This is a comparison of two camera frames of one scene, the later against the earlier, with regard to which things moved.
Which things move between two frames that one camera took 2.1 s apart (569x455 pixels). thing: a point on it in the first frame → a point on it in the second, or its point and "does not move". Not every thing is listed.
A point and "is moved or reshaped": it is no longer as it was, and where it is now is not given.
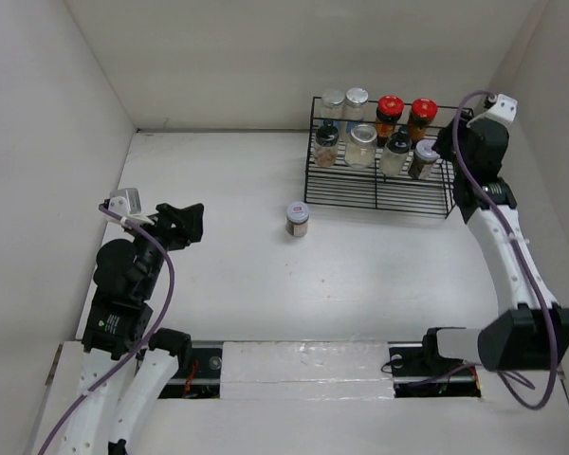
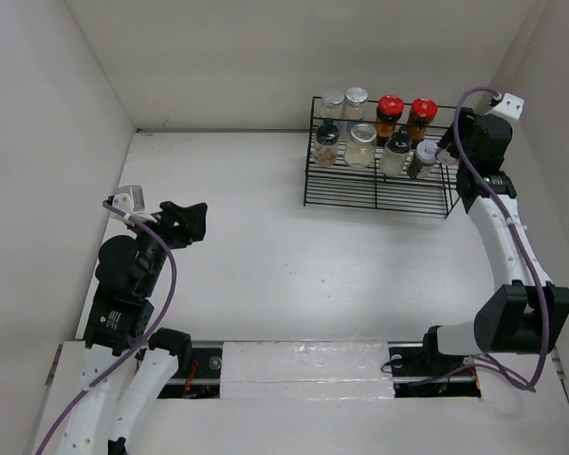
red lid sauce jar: [423, 113] does not move
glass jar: [360, 147] does not move
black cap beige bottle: [326, 144] does not move
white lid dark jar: [297, 219] is moved or reshaped
